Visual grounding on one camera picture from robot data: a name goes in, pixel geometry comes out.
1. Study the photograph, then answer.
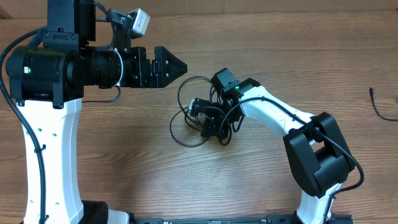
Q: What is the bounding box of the thin black split cable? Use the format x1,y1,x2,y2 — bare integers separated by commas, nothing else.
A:
183,86,245,147

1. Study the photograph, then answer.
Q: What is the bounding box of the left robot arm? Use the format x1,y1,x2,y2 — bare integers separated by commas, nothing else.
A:
1,1,188,223

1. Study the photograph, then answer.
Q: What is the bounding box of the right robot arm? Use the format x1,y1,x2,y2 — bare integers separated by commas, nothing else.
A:
188,68,356,223

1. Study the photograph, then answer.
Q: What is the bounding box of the black USB-A cable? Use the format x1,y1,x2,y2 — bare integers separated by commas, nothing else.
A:
369,87,398,122

